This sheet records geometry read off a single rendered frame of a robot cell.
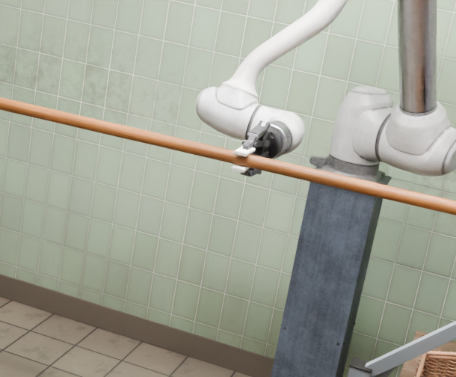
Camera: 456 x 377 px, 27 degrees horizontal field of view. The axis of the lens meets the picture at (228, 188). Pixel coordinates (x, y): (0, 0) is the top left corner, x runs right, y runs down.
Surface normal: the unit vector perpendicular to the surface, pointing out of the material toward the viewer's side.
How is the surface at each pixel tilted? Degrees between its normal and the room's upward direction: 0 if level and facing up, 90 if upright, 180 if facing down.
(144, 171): 90
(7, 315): 0
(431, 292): 90
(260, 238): 90
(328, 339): 90
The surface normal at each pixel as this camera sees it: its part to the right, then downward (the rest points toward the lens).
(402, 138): -0.68, 0.47
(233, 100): -0.14, -0.18
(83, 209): -0.32, 0.22
